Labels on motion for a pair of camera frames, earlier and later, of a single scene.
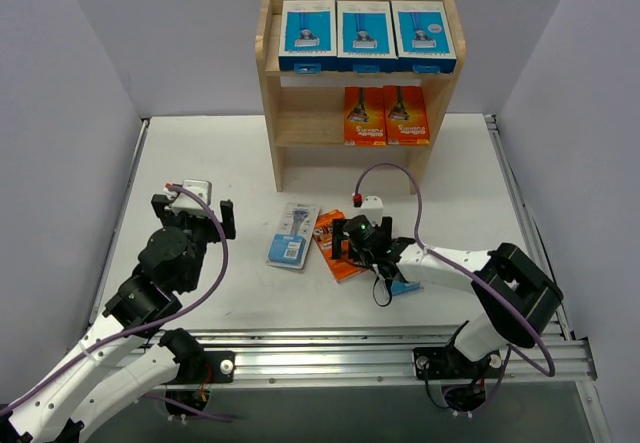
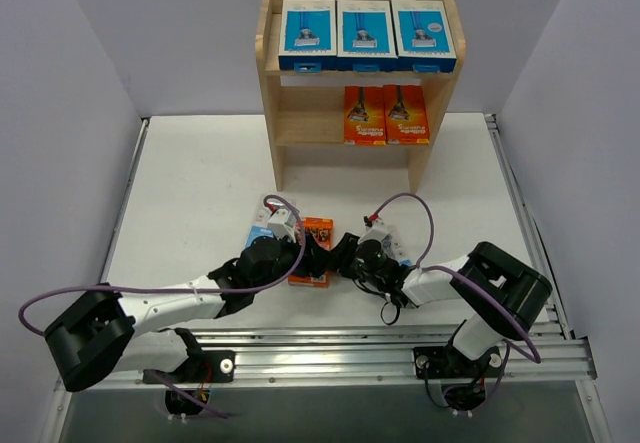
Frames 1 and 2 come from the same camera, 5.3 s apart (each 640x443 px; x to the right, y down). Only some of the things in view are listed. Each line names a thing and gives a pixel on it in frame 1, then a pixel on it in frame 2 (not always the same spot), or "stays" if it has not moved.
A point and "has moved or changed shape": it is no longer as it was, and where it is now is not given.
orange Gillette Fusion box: [364, 116] stays
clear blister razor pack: [293, 235] has moved or changed shape
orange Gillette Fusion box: [405, 116] stays
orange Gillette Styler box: [340, 269] has moved or changed shape
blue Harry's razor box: [308, 36] stays
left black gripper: [198, 219] -> [310, 261]
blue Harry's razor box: [424, 37] stays
